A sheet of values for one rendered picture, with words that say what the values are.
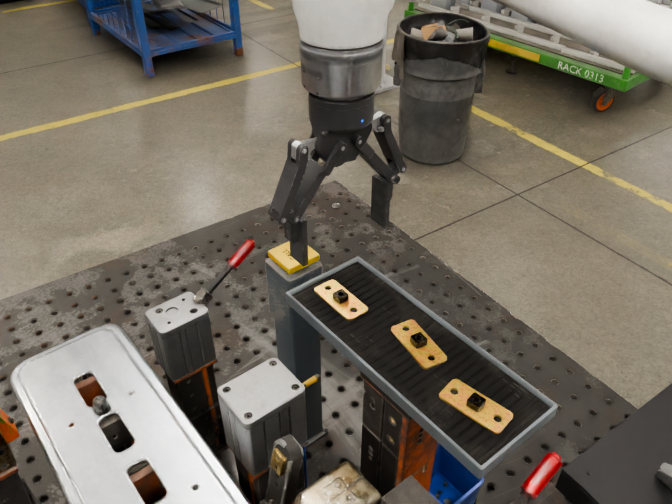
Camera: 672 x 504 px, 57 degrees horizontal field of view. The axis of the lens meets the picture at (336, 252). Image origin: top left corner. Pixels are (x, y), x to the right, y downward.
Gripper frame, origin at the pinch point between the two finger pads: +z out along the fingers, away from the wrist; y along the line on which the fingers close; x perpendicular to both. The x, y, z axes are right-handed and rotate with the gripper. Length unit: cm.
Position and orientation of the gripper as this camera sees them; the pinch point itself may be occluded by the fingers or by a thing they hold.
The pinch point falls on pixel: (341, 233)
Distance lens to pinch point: 81.6
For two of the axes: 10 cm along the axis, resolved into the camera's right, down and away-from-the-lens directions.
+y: -7.9, 3.8, -4.8
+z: 0.0, 7.9, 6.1
